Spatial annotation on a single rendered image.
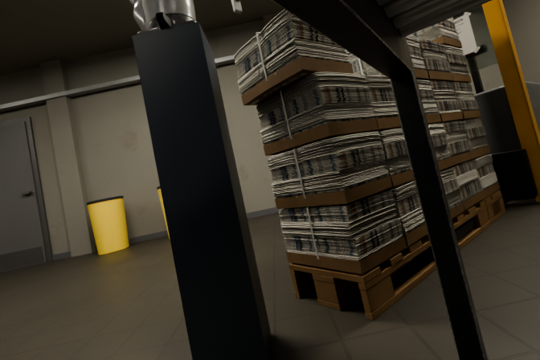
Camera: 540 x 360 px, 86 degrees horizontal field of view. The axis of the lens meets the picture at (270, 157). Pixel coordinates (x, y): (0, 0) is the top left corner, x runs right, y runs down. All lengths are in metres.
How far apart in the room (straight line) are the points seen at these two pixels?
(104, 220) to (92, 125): 1.54
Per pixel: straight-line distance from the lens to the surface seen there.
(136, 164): 4.77
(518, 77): 2.50
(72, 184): 5.12
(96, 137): 5.09
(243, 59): 1.29
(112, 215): 4.37
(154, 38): 0.98
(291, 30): 1.07
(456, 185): 1.74
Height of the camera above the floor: 0.51
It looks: 4 degrees up
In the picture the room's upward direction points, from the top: 12 degrees counter-clockwise
